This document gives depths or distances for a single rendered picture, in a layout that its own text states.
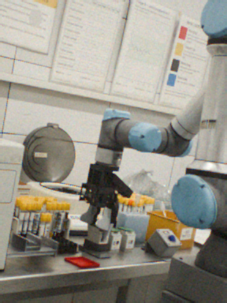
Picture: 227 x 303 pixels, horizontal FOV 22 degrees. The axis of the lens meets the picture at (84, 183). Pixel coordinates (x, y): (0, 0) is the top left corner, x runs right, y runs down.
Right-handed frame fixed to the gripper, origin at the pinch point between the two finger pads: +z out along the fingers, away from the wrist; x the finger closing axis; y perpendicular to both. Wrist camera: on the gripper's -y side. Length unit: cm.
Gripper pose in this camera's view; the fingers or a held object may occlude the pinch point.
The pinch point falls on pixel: (98, 233)
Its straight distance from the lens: 166.3
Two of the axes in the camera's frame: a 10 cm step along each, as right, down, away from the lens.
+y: -7.0, -0.3, -7.2
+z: -1.8, 9.7, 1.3
